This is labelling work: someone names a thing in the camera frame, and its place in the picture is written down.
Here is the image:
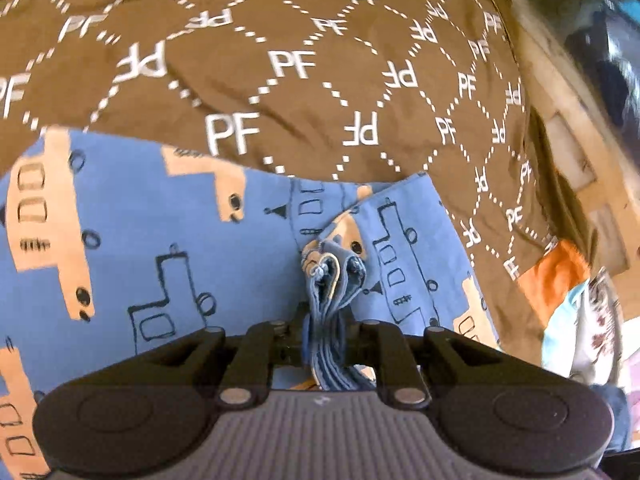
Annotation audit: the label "blue pyjama pants orange cars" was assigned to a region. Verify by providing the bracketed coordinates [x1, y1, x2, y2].
[1, 129, 499, 479]

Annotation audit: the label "floral white bedding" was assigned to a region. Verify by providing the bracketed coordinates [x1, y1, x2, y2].
[570, 266, 625, 386]

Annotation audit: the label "brown PF patterned blanket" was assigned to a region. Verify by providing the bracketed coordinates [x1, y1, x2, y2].
[0, 0, 599, 366]

